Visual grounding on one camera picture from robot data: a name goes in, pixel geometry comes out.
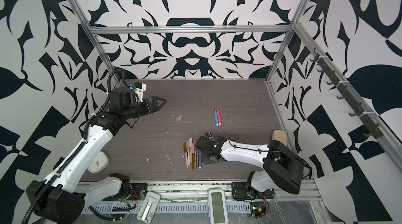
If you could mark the gold tan marker pen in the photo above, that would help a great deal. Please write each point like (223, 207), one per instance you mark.
(188, 151)

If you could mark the white square clock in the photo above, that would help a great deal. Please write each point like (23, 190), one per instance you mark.
(100, 162)

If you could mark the beige whiteboard eraser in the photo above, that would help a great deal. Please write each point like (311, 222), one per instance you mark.
(279, 135)

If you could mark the blue marker pen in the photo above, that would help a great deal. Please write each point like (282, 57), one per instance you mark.
(216, 118)

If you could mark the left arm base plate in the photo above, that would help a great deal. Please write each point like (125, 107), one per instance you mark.
(133, 191)

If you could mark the purple marker pen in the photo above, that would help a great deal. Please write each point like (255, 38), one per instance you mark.
(200, 161)

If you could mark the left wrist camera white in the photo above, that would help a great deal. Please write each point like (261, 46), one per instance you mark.
(139, 90)

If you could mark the aluminium frame front rail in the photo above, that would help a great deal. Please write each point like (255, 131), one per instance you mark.
(198, 190)

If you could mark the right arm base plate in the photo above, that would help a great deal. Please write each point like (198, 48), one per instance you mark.
(242, 191)

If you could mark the small green led circuit board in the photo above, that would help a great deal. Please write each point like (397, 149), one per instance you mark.
(258, 212)

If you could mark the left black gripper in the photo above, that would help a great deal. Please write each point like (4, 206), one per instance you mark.
(148, 109)

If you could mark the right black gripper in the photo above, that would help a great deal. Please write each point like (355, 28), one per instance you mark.
(205, 160)

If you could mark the white grey remote device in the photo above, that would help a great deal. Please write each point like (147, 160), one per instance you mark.
(149, 207)

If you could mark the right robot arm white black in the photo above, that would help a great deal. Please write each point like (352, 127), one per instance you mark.
(279, 165)

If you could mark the white handheld display device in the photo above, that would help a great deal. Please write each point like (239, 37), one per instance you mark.
(217, 206)

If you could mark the light pink marker pen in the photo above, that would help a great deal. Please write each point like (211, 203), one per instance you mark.
(190, 141)

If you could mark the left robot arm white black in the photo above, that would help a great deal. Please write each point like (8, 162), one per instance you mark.
(58, 197)

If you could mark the red pink marker pen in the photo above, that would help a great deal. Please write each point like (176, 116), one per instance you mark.
(218, 113)

